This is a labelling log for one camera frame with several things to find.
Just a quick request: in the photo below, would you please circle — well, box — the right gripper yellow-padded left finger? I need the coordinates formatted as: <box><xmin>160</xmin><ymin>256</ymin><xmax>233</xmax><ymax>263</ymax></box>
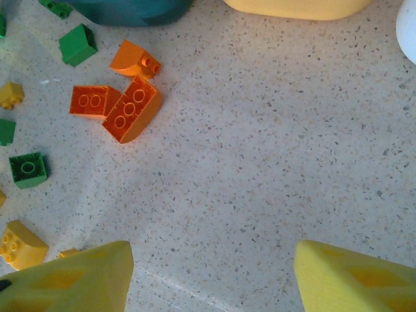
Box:
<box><xmin>0</xmin><ymin>240</ymin><xmax>135</xmax><ymax>312</ymax></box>

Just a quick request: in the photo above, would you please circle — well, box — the right gripper yellow-padded right finger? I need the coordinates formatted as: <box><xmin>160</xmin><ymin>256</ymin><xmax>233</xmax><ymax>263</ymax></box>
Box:
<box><xmin>294</xmin><ymin>239</ymin><xmax>416</xmax><ymax>312</ymax></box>

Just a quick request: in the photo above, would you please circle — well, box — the yellow curved lego brick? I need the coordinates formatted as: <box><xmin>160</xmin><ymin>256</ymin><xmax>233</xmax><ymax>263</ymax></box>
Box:
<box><xmin>0</xmin><ymin>220</ymin><xmax>49</xmax><ymax>271</ymax></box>

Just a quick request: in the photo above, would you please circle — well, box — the long orange lego brick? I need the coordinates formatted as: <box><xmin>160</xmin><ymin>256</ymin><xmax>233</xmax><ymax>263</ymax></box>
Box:
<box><xmin>101</xmin><ymin>75</ymin><xmax>163</xmax><ymax>145</ymax></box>

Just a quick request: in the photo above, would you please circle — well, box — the orange curved lego brick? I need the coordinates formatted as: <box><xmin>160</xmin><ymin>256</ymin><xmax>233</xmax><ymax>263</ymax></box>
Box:
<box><xmin>109</xmin><ymin>39</ymin><xmax>162</xmax><ymax>81</ymax></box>

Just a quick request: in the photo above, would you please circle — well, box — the white plastic container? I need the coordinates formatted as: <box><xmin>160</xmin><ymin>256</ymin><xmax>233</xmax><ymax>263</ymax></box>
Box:
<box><xmin>395</xmin><ymin>0</ymin><xmax>416</xmax><ymax>65</ymax></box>

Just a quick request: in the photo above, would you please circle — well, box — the dark teal plastic container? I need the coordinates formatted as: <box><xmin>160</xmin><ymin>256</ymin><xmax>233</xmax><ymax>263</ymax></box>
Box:
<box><xmin>57</xmin><ymin>0</ymin><xmax>196</xmax><ymax>27</ymax></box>

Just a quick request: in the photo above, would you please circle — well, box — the yellow plastic container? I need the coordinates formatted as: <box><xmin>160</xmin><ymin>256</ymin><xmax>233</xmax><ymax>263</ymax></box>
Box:
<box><xmin>222</xmin><ymin>0</ymin><xmax>373</xmax><ymax>21</ymax></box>

